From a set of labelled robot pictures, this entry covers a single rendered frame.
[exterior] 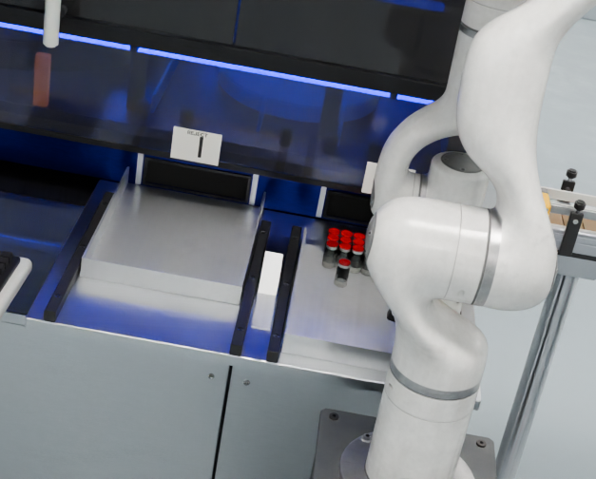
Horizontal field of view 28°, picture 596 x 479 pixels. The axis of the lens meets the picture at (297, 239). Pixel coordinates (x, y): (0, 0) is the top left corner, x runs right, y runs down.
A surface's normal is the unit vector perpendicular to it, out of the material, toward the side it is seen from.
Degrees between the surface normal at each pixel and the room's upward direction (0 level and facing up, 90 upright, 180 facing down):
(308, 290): 0
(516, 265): 71
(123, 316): 0
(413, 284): 95
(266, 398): 90
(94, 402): 90
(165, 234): 0
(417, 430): 90
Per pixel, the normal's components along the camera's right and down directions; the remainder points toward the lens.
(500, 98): -0.15, 0.24
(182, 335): 0.15, -0.86
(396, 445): -0.62, 0.30
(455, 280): -0.10, 0.55
